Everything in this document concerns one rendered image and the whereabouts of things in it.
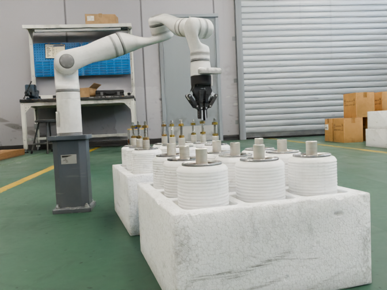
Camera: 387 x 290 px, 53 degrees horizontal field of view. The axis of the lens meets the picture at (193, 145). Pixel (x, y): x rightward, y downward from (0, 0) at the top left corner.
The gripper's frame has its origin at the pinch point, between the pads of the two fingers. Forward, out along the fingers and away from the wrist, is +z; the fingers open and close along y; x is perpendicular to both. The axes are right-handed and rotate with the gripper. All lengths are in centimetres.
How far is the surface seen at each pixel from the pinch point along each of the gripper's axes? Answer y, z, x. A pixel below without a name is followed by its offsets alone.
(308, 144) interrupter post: 15, 8, 65
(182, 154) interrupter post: 35, 9, 49
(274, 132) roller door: -379, 27, -386
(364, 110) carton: -342, -2, -184
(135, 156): 30.0, 12.3, 8.1
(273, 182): 26, 14, 67
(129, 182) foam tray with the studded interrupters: 33.8, 19.3, 12.8
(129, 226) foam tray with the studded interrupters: 34.5, 32.4, 12.5
